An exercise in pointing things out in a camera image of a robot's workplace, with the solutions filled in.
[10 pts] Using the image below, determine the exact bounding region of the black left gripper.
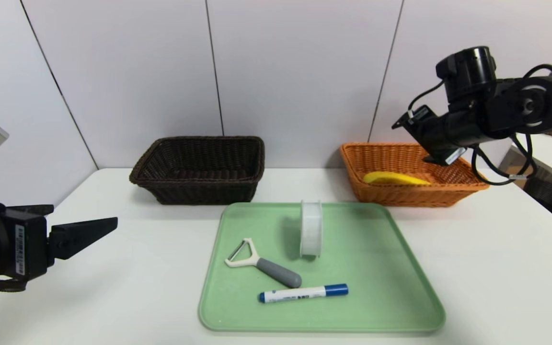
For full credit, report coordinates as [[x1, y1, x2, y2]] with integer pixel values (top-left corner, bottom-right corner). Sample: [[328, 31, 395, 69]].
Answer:
[[0, 204, 118, 282]]

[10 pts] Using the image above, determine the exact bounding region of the white peeler with grey handle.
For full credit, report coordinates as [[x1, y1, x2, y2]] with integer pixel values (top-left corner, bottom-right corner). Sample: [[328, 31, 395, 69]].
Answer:
[[225, 238, 302, 288]]

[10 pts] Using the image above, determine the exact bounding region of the blue and white marker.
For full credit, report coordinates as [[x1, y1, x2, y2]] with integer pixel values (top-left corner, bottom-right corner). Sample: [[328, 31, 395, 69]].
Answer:
[[258, 284, 349, 304]]

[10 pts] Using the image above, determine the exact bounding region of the clear tape roll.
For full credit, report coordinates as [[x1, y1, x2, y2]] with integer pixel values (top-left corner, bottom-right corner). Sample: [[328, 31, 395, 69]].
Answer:
[[300, 201, 323, 258]]

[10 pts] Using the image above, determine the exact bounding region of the yellow banana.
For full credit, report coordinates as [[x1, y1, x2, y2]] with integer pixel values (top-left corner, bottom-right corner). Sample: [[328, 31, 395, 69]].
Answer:
[[362, 171, 433, 186]]

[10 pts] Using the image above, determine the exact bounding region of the dark brown wicker basket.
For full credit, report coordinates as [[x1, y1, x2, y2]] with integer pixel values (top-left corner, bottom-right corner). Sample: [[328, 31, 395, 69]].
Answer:
[[130, 137, 265, 206]]

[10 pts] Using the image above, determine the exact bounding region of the orange wicker basket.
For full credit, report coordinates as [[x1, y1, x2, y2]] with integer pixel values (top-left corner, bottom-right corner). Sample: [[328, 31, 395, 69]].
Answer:
[[339, 142, 490, 207]]

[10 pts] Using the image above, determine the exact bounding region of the green plastic tray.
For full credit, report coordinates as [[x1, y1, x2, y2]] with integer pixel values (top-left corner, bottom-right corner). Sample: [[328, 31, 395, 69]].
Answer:
[[198, 202, 445, 332]]

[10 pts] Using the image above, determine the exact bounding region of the white background table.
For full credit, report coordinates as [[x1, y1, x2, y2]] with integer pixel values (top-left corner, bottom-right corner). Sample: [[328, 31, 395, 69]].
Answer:
[[496, 134, 552, 188]]

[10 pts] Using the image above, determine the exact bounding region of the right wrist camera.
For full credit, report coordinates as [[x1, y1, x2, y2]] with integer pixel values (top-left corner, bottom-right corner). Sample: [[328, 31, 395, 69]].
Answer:
[[391, 105, 434, 131]]

